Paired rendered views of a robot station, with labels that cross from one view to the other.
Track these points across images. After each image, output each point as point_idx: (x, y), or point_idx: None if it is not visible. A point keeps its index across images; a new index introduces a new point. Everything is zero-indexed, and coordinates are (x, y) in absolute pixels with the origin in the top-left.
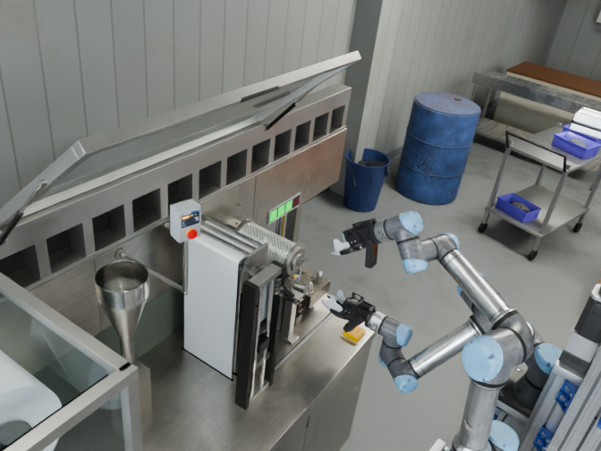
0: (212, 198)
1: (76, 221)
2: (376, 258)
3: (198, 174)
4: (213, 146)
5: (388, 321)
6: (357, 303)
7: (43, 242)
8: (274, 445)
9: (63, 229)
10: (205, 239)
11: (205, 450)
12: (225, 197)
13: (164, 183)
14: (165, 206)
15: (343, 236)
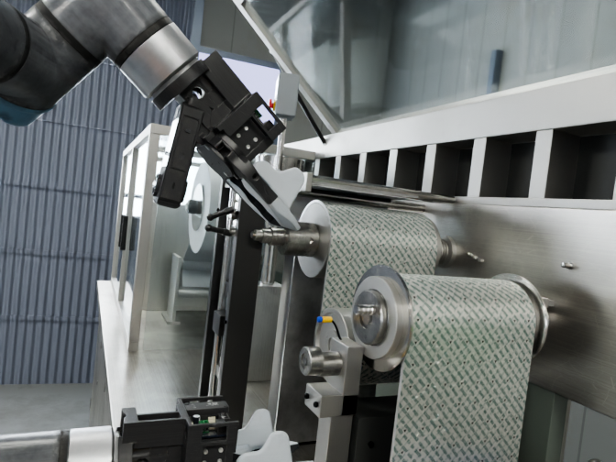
0: (501, 206)
1: (357, 148)
2: (161, 176)
3: (484, 146)
4: (518, 95)
5: (42, 431)
6: (182, 404)
7: (339, 159)
8: (112, 426)
9: (349, 152)
10: (364, 195)
11: (177, 391)
12: (534, 224)
13: (431, 140)
14: (427, 178)
15: (295, 182)
